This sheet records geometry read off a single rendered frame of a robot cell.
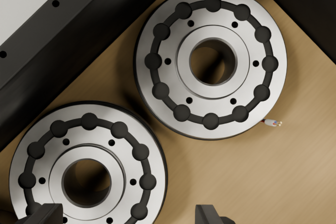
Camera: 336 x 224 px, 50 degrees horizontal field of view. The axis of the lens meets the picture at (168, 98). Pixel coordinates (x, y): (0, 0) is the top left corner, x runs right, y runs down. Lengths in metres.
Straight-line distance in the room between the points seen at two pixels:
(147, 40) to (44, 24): 0.08
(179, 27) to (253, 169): 0.12
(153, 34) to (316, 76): 0.13
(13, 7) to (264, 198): 0.32
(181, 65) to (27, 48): 0.10
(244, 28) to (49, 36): 0.13
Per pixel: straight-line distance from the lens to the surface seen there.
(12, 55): 0.18
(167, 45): 0.24
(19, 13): 0.43
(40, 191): 0.25
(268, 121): 0.24
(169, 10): 0.24
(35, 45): 0.18
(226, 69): 0.26
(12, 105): 0.21
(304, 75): 0.29
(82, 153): 0.24
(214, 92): 0.23
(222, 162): 0.28
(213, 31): 0.24
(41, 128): 0.24
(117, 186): 0.24
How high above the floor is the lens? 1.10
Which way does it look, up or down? 87 degrees down
